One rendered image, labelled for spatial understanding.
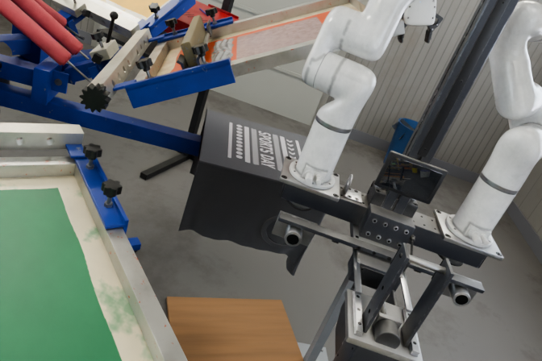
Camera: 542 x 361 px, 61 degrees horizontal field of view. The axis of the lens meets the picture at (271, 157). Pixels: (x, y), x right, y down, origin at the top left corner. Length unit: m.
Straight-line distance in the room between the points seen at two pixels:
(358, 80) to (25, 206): 0.80
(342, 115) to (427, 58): 3.77
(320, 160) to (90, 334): 0.63
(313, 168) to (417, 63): 3.75
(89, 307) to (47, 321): 0.08
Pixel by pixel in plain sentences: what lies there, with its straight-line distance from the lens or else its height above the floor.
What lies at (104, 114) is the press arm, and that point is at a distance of 1.71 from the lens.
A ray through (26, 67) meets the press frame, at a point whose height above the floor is 1.02.
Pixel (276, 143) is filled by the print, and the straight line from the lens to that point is 1.79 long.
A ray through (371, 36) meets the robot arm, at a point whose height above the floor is 1.52.
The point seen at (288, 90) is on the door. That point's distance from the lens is 4.81.
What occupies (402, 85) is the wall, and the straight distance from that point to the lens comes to 4.87.
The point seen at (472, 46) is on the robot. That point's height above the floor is 1.58.
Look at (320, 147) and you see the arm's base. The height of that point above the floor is 1.24.
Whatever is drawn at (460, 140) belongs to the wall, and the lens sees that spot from 5.17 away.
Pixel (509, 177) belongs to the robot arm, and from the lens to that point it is 1.23.
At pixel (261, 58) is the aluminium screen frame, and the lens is 1.29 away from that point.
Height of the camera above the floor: 1.66
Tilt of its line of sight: 25 degrees down
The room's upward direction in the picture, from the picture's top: 20 degrees clockwise
